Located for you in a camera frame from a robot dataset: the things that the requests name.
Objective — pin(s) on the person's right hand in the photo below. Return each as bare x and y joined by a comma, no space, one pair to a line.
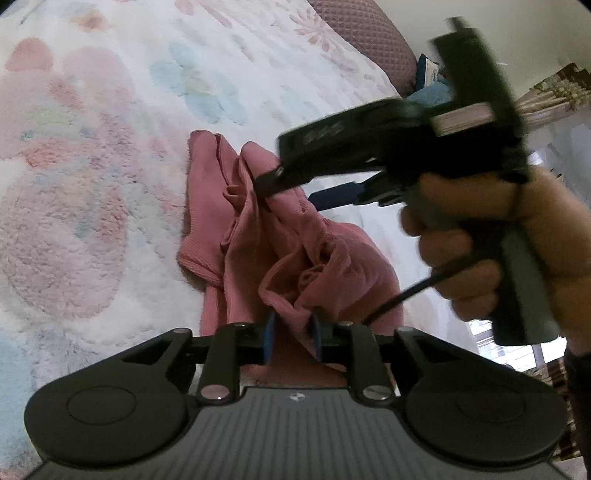
461,230

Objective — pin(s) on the patterned beige curtain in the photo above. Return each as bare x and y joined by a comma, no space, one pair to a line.
554,97

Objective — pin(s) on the floral fleece blanket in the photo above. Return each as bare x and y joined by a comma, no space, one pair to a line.
101,161

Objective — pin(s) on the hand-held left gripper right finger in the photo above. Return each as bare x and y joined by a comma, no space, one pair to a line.
317,334

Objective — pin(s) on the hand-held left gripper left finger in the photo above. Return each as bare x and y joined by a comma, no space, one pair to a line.
270,339

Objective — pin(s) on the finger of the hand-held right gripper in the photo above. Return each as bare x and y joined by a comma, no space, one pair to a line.
337,194
274,181

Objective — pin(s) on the pink knit shirt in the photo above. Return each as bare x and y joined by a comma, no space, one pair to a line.
286,240

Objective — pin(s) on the mauve textured pillow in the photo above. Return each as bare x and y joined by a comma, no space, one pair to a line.
374,41

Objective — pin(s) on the bright window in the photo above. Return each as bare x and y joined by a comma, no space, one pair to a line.
517,346

